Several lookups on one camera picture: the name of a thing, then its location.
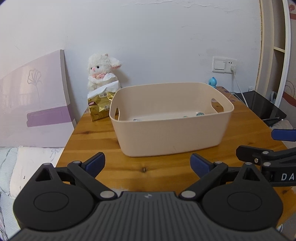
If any green plaid cloth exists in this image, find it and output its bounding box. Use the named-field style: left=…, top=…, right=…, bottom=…
left=183, top=112, right=204, bottom=118

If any black tablet device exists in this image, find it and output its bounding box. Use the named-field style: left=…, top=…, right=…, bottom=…
left=234, top=90, right=287, bottom=127

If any gold tissue pack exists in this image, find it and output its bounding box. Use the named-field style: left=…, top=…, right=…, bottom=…
left=87, top=80, right=120, bottom=121

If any beige plastic storage basket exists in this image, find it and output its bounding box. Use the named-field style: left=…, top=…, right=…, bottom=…
left=109, top=82, right=234, bottom=157

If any blue duck figurine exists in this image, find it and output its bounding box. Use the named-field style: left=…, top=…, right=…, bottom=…
left=208, top=77, right=217, bottom=88

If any white plush lamb toy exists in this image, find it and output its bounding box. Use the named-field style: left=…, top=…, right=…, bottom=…
left=87, top=53, right=121, bottom=92

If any white plug and cable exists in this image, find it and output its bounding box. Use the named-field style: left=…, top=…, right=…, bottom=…
left=229, top=65, right=250, bottom=108

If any white wall switch socket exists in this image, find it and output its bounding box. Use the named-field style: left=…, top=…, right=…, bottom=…
left=212, top=56, right=237, bottom=74

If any white bookshelf frame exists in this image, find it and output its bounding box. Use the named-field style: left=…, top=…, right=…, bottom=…
left=255, top=1, right=295, bottom=107

